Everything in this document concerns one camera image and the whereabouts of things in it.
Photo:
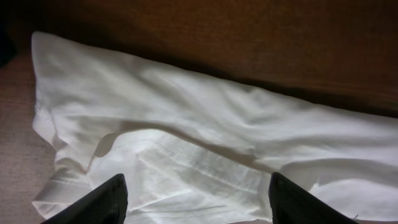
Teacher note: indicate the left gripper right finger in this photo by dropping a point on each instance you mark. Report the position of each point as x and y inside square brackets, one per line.
[291, 204]

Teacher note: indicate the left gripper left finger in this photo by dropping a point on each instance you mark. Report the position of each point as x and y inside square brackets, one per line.
[106, 204]

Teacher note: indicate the white t-shirt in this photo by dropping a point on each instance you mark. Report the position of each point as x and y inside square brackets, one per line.
[195, 148]

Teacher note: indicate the black folded garment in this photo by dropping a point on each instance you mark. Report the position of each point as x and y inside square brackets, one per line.
[8, 49]

